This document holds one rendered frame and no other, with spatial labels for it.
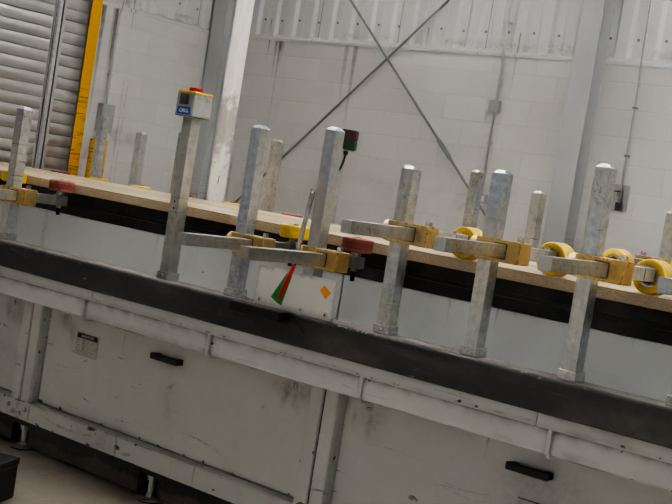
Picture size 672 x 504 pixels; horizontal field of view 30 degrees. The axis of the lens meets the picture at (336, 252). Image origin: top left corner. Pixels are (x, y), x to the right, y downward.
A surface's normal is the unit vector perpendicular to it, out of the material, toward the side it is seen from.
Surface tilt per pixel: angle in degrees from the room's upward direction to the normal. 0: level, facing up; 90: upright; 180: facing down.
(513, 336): 90
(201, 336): 90
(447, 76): 90
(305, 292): 90
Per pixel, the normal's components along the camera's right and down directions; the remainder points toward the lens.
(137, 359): -0.62, -0.06
